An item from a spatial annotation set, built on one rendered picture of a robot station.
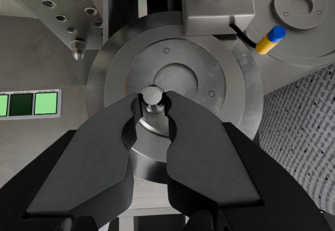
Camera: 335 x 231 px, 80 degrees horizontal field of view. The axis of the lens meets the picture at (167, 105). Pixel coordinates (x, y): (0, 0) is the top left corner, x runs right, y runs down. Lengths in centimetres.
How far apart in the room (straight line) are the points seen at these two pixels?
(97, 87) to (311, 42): 19
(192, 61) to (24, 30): 244
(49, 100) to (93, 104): 40
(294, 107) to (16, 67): 233
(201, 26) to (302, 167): 25
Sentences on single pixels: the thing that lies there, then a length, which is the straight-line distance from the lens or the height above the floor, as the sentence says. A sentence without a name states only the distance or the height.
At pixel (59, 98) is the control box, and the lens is 56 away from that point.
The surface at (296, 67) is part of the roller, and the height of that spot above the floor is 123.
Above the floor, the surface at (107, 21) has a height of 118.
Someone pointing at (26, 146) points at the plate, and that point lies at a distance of 60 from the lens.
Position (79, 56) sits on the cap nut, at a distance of 57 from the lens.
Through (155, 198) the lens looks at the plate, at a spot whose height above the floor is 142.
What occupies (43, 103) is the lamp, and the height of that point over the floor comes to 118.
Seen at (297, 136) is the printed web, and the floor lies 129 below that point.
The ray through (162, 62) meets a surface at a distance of 15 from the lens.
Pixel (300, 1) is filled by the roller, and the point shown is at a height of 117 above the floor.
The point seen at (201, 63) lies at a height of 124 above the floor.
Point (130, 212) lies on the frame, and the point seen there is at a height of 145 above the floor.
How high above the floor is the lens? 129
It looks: 10 degrees down
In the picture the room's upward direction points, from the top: 177 degrees clockwise
